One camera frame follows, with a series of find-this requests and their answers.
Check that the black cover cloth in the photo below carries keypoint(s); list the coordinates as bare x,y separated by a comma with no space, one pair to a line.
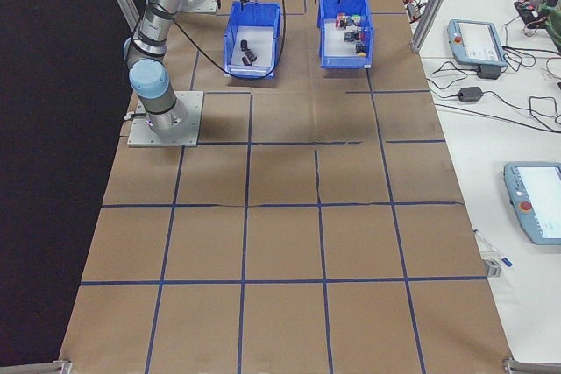
44,129

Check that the red white push button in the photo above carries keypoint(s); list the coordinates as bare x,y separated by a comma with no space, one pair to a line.
340,21

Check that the black power adapter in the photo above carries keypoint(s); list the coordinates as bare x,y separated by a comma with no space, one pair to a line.
490,72
471,94

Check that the clear plastic piece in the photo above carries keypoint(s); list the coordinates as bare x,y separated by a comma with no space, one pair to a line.
484,242

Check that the grey teach pendant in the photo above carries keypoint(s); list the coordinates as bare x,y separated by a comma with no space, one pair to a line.
539,199
477,39

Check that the green push button switch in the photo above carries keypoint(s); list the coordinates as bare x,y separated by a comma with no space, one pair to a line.
356,19

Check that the dark cylindrical battery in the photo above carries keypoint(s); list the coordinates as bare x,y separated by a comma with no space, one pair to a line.
253,56
244,61

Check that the white foam liner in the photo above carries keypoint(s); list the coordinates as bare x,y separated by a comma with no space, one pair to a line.
263,47
335,47

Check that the aluminium profile rail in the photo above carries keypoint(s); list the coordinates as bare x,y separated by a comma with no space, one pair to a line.
532,367
35,369

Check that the blue plastic battery bin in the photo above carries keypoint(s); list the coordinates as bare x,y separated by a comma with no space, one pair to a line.
274,41

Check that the small grey box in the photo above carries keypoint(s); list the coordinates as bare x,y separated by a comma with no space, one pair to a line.
493,270

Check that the black red push button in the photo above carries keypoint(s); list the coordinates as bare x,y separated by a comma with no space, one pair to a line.
361,34

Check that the black circuit board red parts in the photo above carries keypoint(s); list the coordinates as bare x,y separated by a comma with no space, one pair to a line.
528,8

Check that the black silver push button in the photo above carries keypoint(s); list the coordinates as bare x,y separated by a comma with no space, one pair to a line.
360,47

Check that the white side table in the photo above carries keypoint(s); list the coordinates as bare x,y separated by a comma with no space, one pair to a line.
482,150

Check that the blue plastic button bin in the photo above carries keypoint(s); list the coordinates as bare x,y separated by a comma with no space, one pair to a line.
344,63

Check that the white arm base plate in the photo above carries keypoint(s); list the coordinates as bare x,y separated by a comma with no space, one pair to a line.
208,8
188,137

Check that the blue push button switch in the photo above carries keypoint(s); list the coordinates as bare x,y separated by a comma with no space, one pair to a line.
349,37

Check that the black orange usb adapter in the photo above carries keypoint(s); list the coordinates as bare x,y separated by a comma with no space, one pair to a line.
414,9

